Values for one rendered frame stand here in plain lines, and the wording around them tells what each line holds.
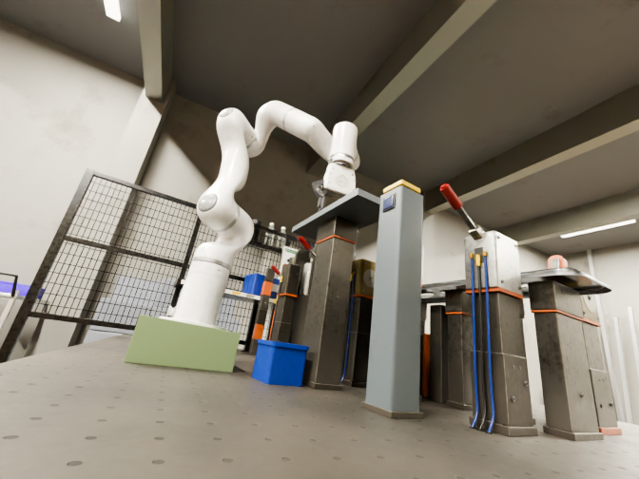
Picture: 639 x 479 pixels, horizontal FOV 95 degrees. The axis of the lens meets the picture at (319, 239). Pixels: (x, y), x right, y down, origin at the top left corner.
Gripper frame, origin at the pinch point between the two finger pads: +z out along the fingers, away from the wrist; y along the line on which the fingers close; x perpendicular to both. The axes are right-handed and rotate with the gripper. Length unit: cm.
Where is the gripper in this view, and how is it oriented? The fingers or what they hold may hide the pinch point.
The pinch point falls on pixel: (335, 211)
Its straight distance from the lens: 90.7
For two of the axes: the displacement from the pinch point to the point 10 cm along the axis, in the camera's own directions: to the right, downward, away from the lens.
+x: -3.5, 2.8, 9.0
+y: 9.3, 2.4, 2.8
